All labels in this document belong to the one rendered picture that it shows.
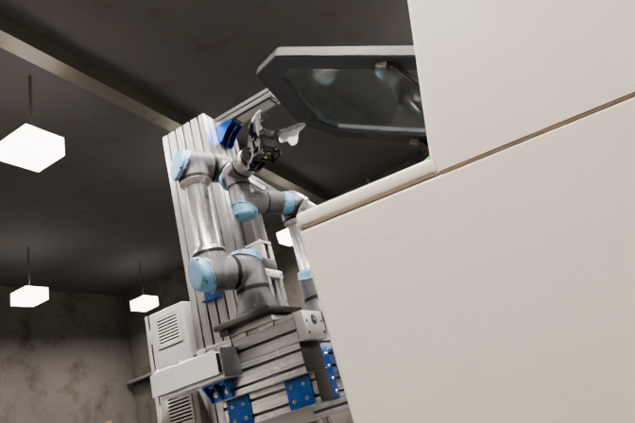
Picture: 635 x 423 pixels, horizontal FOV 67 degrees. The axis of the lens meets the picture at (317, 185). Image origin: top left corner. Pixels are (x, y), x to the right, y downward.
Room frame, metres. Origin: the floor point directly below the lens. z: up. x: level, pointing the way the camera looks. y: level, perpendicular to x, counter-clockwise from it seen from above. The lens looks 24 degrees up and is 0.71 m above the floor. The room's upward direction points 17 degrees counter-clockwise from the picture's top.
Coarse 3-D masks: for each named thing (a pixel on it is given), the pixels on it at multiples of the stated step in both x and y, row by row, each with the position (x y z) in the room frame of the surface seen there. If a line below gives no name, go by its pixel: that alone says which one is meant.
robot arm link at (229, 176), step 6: (228, 168) 1.32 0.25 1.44; (234, 168) 1.30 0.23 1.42; (222, 174) 1.35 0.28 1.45; (228, 174) 1.33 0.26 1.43; (234, 174) 1.31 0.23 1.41; (240, 174) 1.31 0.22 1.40; (222, 180) 1.35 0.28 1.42; (228, 180) 1.33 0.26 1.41; (234, 180) 1.32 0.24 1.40; (240, 180) 1.33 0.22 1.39; (246, 180) 1.34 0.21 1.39; (222, 186) 1.37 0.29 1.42; (228, 186) 1.34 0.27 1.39
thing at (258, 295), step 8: (248, 288) 1.59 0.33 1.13; (256, 288) 1.59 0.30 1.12; (264, 288) 1.61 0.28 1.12; (240, 296) 1.60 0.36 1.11; (248, 296) 1.58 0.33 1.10; (256, 296) 1.58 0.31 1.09; (264, 296) 1.59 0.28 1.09; (272, 296) 1.62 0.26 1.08; (240, 304) 1.59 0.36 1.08; (248, 304) 1.57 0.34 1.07; (256, 304) 1.58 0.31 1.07; (264, 304) 1.58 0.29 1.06; (272, 304) 1.60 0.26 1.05; (240, 312) 1.58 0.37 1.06; (248, 312) 1.57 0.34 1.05
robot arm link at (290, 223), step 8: (288, 216) 2.19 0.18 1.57; (296, 216) 2.19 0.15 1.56; (288, 224) 2.21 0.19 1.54; (296, 224) 2.20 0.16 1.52; (296, 232) 2.20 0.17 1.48; (296, 240) 2.21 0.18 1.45; (296, 248) 2.21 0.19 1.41; (296, 256) 2.23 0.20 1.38; (304, 256) 2.20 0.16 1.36; (304, 264) 2.20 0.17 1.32
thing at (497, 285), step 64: (448, 0) 0.60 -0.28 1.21; (512, 0) 0.58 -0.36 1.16; (576, 0) 0.57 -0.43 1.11; (448, 64) 0.61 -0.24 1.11; (512, 64) 0.59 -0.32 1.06; (576, 64) 0.58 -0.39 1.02; (448, 128) 0.62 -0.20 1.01; (512, 128) 0.60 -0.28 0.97; (576, 128) 0.59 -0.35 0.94; (448, 192) 0.63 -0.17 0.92; (512, 192) 0.61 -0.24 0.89; (576, 192) 0.60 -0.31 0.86; (320, 256) 0.68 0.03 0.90; (384, 256) 0.66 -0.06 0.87; (448, 256) 0.64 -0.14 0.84; (512, 256) 0.62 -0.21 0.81; (576, 256) 0.61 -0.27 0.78; (384, 320) 0.66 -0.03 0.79; (448, 320) 0.65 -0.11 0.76; (512, 320) 0.63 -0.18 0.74; (576, 320) 0.61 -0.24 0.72; (384, 384) 0.67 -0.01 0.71; (448, 384) 0.65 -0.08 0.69; (512, 384) 0.64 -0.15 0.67; (576, 384) 0.62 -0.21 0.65
